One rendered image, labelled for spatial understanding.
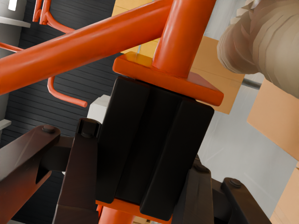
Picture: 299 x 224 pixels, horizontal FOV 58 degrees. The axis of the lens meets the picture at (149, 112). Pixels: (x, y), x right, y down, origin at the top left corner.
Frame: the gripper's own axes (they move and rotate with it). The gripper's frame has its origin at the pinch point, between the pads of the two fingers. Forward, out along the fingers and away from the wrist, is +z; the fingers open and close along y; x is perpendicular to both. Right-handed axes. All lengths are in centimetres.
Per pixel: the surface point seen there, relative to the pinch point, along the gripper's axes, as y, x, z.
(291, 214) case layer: 64, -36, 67
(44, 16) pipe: -304, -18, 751
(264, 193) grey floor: 119, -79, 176
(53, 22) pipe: -277, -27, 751
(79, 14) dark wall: -298, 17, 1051
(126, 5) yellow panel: -97, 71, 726
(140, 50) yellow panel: -28, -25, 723
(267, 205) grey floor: 119, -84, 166
